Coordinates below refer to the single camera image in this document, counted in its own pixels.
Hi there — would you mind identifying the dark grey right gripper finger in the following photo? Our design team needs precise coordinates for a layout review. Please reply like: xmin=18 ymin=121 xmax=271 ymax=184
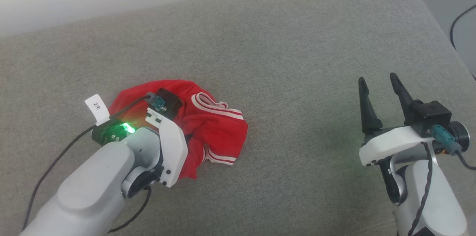
xmin=358 ymin=77 xmax=383 ymax=136
xmin=389 ymin=73 xmax=423 ymax=127

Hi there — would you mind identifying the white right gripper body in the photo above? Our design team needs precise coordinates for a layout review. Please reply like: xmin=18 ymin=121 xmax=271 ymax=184
xmin=359 ymin=126 xmax=435 ymax=168

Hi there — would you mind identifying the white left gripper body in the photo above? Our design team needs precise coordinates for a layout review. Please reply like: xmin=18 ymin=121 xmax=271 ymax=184
xmin=145 ymin=108 xmax=189 ymax=188

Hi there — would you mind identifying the red garment with white trim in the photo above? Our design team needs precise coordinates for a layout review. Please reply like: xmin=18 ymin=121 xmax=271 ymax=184
xmin=109 ymin=79 xmax=248 ymax=180

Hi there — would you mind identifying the grey fabric sofa cushion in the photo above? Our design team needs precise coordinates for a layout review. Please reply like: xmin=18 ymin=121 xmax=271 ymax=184
xmin=0 ymin=0 xmax=476 ymax=236

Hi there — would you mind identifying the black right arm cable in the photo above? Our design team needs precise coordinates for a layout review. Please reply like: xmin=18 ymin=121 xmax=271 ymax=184
xmin=407 ymin=124 xmax=476 ymax=236

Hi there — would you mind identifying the white paper cable tag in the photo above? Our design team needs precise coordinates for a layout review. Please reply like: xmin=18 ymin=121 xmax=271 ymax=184
xmin=85 ymin=94 xmax=110 ymax=125

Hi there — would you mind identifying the black floor cable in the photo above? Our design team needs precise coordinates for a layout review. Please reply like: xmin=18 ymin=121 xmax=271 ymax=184
xmin=450 ymin=4 xmax=476 ymax=80

